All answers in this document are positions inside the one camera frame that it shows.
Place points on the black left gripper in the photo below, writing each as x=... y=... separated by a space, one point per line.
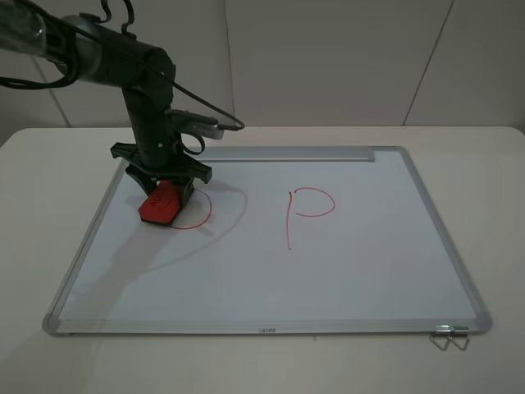
x=153 y=155

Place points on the red whiteboard eraser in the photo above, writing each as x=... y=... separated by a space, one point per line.
x=162 y=206

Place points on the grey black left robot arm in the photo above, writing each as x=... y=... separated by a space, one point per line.
x=82 y=48

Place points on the white aluminium-framed whiteboard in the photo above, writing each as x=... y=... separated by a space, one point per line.
x=280 y=241

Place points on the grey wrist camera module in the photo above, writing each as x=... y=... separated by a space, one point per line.
x=197 y=126

